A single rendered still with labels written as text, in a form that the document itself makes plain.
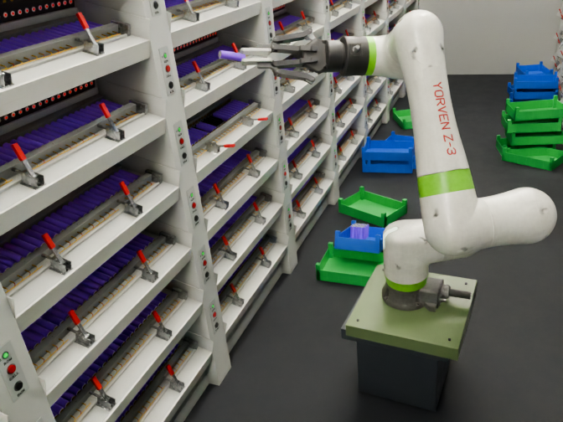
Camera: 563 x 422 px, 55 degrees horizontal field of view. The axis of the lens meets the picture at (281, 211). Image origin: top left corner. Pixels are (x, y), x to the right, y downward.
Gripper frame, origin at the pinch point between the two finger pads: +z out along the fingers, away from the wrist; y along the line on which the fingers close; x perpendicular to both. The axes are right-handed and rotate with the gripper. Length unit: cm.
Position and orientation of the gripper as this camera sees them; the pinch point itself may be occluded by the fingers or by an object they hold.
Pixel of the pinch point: (255, 56)
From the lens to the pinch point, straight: 133.0
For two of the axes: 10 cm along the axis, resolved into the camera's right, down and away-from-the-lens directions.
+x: -1.4, 0.6, 9.9
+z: -9.9, 0.5, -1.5
